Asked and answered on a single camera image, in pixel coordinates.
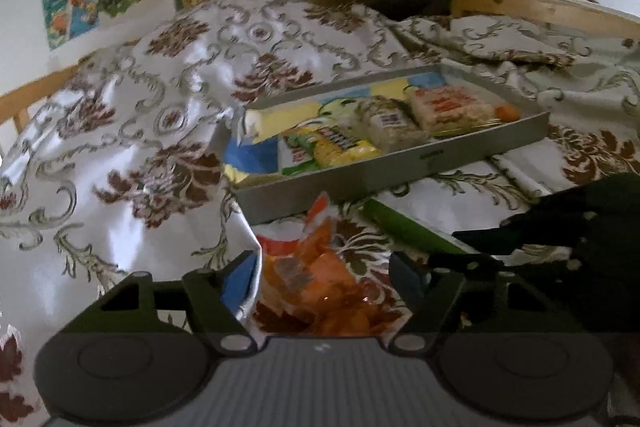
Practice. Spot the floral printed blanket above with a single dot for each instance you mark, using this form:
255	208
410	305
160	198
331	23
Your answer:
125	132

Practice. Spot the green stick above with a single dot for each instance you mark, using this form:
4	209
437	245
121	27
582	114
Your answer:
400	222

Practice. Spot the pink rice cracker packet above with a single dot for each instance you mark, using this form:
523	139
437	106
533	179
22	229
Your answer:
445	107

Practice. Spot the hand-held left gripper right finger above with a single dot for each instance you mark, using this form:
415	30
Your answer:
407	277

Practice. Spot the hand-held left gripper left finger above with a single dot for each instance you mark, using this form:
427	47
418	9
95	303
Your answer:
239	279

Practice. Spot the grey tray with cartoon print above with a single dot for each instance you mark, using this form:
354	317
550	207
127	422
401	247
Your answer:
350	187

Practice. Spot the small orange fruit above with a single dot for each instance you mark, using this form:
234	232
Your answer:
507	112

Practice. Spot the clear oat bar packet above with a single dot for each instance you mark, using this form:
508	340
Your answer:
385	127

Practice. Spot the yellow snack packet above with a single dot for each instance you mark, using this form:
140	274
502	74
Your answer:
340	149

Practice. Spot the orange gold snack packet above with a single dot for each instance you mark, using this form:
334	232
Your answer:
325	277

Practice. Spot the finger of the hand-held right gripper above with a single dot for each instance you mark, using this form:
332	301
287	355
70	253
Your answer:
500	261
510	232

